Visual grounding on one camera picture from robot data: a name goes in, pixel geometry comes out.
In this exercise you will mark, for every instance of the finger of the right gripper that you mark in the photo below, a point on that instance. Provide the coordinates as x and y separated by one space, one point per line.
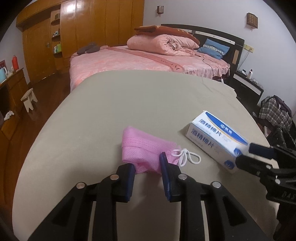
262 169
273 152

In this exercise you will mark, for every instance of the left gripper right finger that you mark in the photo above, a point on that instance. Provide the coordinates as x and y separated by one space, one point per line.
208 211

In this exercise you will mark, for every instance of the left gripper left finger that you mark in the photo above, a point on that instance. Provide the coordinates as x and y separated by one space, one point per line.
70 218

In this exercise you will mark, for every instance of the white blue medicine box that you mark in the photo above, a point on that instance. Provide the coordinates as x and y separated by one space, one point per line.
217 139

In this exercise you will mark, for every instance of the pink face mask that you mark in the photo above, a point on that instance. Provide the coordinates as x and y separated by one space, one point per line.
143 150

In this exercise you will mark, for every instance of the plaid clothing pile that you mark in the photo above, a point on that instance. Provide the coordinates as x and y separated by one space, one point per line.
274 110

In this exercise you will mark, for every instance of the black nightstand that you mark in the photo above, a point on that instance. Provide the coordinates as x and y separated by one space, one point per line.
248 92

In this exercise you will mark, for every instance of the grey table cover cloth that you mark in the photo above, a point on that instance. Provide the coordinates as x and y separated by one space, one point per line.
81 141

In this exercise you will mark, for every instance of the white lotion bottle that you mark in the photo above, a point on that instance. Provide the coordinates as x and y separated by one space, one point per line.
250 73

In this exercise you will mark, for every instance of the blue pillow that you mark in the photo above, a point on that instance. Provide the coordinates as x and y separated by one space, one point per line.
214 49

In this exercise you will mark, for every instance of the small white wooden stool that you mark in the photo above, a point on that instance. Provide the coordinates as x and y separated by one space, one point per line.
28 98

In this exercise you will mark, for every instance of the wooden sideboard cabinet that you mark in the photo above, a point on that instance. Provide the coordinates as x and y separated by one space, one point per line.
12 90

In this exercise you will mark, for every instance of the folded pink quilt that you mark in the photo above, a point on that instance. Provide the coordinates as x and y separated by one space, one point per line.
163 44

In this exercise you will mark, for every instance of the light blue electric kettle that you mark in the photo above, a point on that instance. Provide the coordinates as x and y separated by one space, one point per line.
3 73

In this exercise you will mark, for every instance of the red thermos bottle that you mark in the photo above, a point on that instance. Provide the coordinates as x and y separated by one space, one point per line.
15 64

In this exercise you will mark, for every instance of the bed with pink sheet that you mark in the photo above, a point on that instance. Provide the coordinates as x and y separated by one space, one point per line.
122 58

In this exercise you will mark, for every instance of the red photo frames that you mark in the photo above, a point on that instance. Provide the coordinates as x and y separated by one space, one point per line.
2 64

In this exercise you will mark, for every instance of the dark slippers on bed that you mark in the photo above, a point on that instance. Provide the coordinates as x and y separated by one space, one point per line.
90 48

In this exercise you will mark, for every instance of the red brown folded blanket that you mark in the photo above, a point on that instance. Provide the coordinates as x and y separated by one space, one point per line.
164 30

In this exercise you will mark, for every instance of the wooden wardrobe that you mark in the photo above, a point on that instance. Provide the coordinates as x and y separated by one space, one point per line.
54 30

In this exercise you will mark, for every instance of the wall lamp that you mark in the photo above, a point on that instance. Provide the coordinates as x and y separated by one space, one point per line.
251 21

